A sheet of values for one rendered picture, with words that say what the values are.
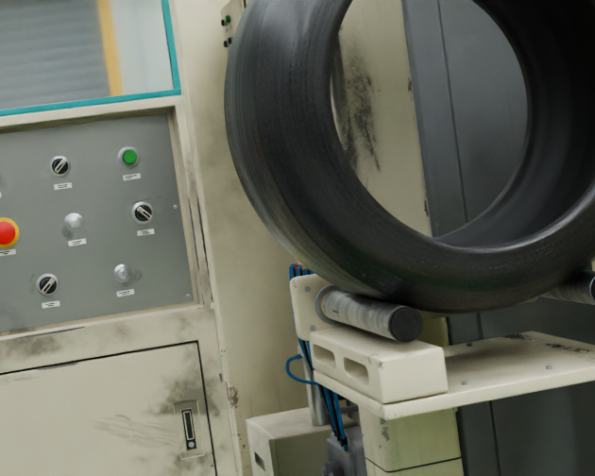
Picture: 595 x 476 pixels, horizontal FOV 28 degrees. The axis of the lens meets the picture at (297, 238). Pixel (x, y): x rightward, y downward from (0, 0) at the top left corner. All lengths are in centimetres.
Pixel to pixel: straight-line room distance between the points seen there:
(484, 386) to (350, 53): 60
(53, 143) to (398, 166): 61
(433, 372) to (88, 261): 80
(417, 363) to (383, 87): 54
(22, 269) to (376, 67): 70
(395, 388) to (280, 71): 42
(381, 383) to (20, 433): 78
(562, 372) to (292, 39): 55
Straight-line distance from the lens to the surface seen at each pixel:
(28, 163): 209
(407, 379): 150
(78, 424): 207
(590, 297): 160
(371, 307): 157
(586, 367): 159
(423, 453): 192
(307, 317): 181
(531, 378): 156
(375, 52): 187
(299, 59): 146
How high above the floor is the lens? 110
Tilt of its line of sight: 3 degrees down
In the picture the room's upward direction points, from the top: 8 degrees counter-clockwise
